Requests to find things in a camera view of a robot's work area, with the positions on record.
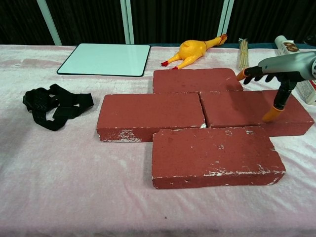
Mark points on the pink plush tablecloth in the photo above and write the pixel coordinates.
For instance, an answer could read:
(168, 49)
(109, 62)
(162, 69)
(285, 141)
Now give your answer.
(74, 172)

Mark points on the slanted pale frame post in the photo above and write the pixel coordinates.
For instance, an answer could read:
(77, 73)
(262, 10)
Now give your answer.
(49, 22)

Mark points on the black pleated curtain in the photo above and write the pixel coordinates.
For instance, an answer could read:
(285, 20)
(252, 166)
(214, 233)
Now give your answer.
(89, 19)

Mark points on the white baking paper roll box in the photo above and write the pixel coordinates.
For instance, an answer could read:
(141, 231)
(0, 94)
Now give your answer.
(286, 47)

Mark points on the double pale frame post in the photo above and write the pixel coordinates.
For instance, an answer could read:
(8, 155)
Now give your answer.
(128, 22)

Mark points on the bundle of bamboo skewers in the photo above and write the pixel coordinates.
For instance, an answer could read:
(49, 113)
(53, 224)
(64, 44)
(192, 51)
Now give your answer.
(243, 53)

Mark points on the yellow rubber chicken toy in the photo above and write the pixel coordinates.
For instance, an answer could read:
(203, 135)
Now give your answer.
(191, 50)

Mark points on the red brick with scuffed face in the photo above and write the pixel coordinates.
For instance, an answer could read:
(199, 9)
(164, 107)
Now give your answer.
(212, 153)

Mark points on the white board with black rim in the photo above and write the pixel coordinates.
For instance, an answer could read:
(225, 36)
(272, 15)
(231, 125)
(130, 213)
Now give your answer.
(106, 59)

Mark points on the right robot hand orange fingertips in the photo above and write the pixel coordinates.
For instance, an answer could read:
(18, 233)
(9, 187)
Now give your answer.
(286, 64)

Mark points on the red brick with white scratch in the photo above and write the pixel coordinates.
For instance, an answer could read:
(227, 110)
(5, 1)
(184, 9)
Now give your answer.
(192, 80)

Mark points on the red brick with chipped side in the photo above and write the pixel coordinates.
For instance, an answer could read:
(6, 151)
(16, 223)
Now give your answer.
(148, 111)

